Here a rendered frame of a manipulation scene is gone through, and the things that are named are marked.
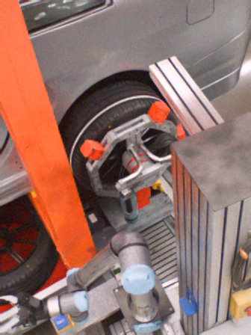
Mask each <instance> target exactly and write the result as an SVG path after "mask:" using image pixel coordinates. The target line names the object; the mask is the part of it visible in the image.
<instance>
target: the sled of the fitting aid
mask: <svg viewBox="0 0 251 335"><path fill-rule="evenodd" d="M160 188H161V189H160V191H161V195H162V196H163V197H164V199H165V200H166V201H167V205H166V206H163V207H162V208H160V209H159V210H157V211H154V212H152V213H150V214H148V215H146V216H145V217H144V218H141V219H140V220H138V221H137V222H136V223H134V224H130V225H129V226H128V227H124V228H122V229H121V230H119V231H117V233H120V232H122V231H126V230H132V231H135V232H140V231H141V230H143V229H145V228H146V227H150V226H151V225H153V224H155V223H157V222H159V221H160V220H161V219H163V218H166V217H167V216H168V215H171V214H173V213H174V202H173V201H172V200H171V199H170V197H169V196H167V194H166V193H165V191H164V190H163V188H162V187H161V186H160ZM86 203H87V208H91V207H93V208H96V209H98V210H99V213H100V214H101V216H102V217H103V219H104V220H105V222H106V224H107V225H108V226H110V224H109V223H108V221H107V219H106V218H105V216H104V215H103V214H102V211H100V209H99V207H98V205H97V204H96V202H95V200H94V198H93V199H92V200H89V201H87V202H86Z"/></svg>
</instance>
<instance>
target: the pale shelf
mask: <svg viewBox="0 0 251 335"><path fill-rule="evenodd" d="M117 287H118V285H117V282H116V280H115V278H114V277H113V278H112V279H110V280H109V281H107V282H105V283H103V284H102V285H100V286H97V287H96V288H95V289H93V290H91V291H90V292H88V293H87V295H88V298H89V302H90V308H89V313H90V318H89V320H88V322H87V323H86V324H84V325H75V324H74V323H73V324H74V325H75V328H74V327H73V326H72V324H71V322H70V324H71V327H70V328H67V329H66V330H64V331H61V332H60V333H58V332H57V330H56V329H55V326H54V325H53V323H52V320H53V319H54V318H56V317H57V316H55V317H51V318H50V321H51V323H52V325H53V327H54V329H55V330H56V332H57V334H58V335H77V334H79V333H81V332H82V331H84V330H86V329H88V328H89V327H91V326H93V325H95V324H96V323H98V322H100V321H101V320H103V319H105V318H107V317H109V316H110V315H111V314H113V313H115V312H116V311H118V310H120V306H119V304H118V302H117V300H116V297H115V295H114V293H113V291H112V289H115V288H117Z"/></svg>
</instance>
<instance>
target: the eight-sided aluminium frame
mask: <svg viewBox="0 0 251 335"><path fill-rule="evenodd" d="M146 128H153V129H158V130H161V131H164V132H166V133H168V134H170V135H172V136H175V137H176V139H177V128H176V126H175V125H174V123H173V122H172V121H170V120H164V122H163V123H155V121H154V120H153V119H152V118H151V117H150V116H149V115H148V114H145V115H142V116H140V117H139V118H137V119H134V120H132V121H129V122H127V123H125V124H123V125H121V126H119V127H117V128H115V129H112V130H111V131H110V132H108V133H107V135H106V136H105V137H104V138H103V139H102V141H101V143H100V145H101V146H102V148H103V150H104V152H103V154H102V155H101V157H100V160H98V161H97V160H92V159H89V160H87V163H86V168H87V172H88V175H89V178H90V182H91V186H92V189H93V190H94V191H95V193H96V195H100V196H101V195H102V196H110V197H120V193H119V192H118V193H117V191H116V190H115V185H107V184H101V182H100V176H99V168H100V166H101V165H102V163H103V162H104V160H106V158H107V157H108V155H109V153H110V152H111V151H112V150H113V148H115V145H116V144H117V143H118V142H120V141H122V140H124V139H126V138H127V137H129V136H132V135H135V134H136V133H138V132H141V131H143V130H144V129H146ZM169 154H171V148H170V145H169V146H168V147H167V148H166V150H165V151H164V152H163V153H162V154H161V156H160V157H165V156H168V155H169ZM166 168H167V167H165V168H164V169H162V170H160V171H159V177H160V175H161V174H162V173H163V172H164V171H165V169H166ZM129 188H132V189H133V190H134V191H135V192H137V191H139V190H141V189H142V187H140V185H139V184H138V182H136V183H135V184H133V185H131V186H129Z"/></svg>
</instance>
